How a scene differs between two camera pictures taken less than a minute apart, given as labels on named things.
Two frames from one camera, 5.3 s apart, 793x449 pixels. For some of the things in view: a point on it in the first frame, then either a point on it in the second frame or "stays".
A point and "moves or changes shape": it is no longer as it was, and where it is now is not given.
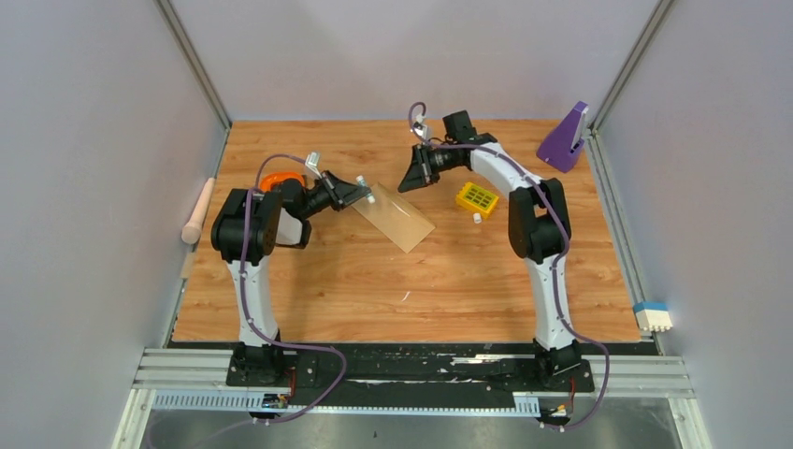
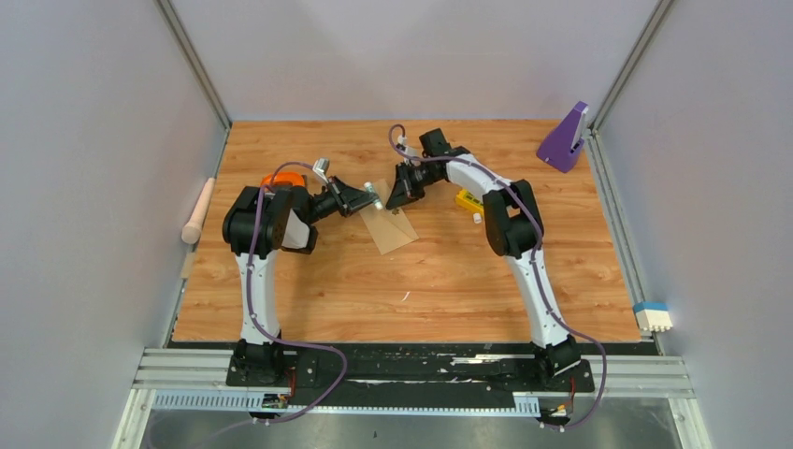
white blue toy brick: x=653 y=315 stays
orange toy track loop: x=271 y=179 stays
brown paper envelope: x=395 y=219 moves or changes shape
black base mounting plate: x=410 y=369 stays
